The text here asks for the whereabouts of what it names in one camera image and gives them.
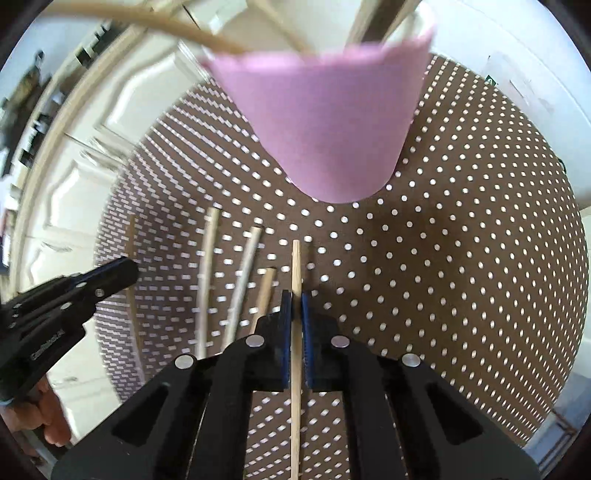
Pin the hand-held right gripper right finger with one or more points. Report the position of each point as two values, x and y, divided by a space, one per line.
308 332

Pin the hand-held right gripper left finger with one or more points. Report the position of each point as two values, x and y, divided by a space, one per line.
286 323

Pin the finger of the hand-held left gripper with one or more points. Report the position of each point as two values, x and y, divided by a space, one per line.
108 277

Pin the wooden chopstick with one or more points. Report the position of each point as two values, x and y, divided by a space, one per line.
262 300
243 277
296 277
136 300
206 277
161 28

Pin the pink cup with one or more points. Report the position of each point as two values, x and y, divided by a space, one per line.
323 120

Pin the person's left hand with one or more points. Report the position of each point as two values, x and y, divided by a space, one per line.
53 415

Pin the white panelled door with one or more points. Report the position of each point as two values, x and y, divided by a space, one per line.
92 152

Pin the brown polka dot tablecloth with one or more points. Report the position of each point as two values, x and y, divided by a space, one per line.
461 254

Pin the cluttered wall shelf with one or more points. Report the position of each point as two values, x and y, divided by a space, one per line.
32 106

